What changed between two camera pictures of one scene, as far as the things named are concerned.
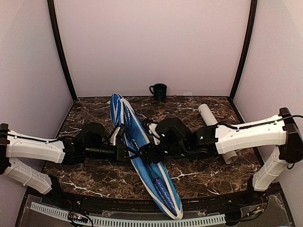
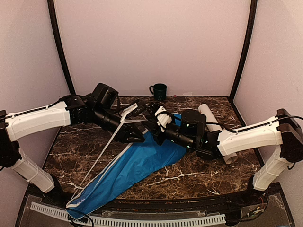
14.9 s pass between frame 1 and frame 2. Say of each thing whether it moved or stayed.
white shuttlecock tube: stayed
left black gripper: moved
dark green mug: stayed
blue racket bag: moved
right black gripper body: moved
